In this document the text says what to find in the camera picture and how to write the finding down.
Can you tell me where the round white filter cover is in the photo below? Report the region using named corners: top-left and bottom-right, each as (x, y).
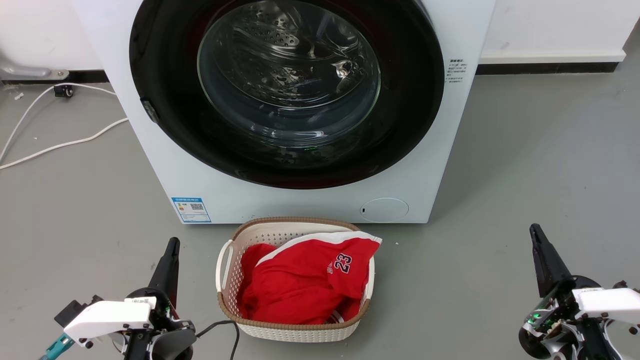
top-left (360, 197), bottom-right (410, 224)

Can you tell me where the white front-load washing machine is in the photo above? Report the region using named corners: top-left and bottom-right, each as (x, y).
top-left (71, 0), bottom-right (497, 225)

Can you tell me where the round black glass washer door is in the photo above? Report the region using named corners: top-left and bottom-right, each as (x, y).
top-left (129, 0), bottom-right (445, 190)

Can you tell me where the white floor cable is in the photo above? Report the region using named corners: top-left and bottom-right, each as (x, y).
top-left (0, 118), bottom-right (129, 170)
top-left (0, 83), bottom-right (117, 163)

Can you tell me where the white woven laundry basket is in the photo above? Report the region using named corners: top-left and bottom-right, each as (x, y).
top-left (215, 217), bottom-right (376, 343)

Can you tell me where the grey pipe wall bracket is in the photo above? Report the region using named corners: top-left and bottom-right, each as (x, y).
top-left (0, 52), bottom-right (70, 82)

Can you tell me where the small text sticker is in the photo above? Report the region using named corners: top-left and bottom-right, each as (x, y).
top-left (445, 58), bottom-right (468, 84)

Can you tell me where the red number 23 jersey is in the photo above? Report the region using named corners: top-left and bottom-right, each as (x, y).
top-left (236, 231), bottom-right (383, 326)

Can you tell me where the teal cable connector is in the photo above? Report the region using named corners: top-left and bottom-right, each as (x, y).
top-left (39, 333), bottom-right (76, 360)

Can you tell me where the steel washer drum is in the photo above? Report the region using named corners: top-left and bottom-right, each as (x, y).
top-left (197, 0), bottom-right (382, 149)

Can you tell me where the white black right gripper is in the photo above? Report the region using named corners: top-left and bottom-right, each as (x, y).
top-left (518, 223), bottom-right (640, 360)

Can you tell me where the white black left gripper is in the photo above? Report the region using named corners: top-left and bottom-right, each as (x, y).
top-left (54, 237), bottom-right (197, 360)

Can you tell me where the blue energy label sticker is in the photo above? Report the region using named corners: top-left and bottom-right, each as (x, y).
top-left (171, 197), bottom-right (212, 223)

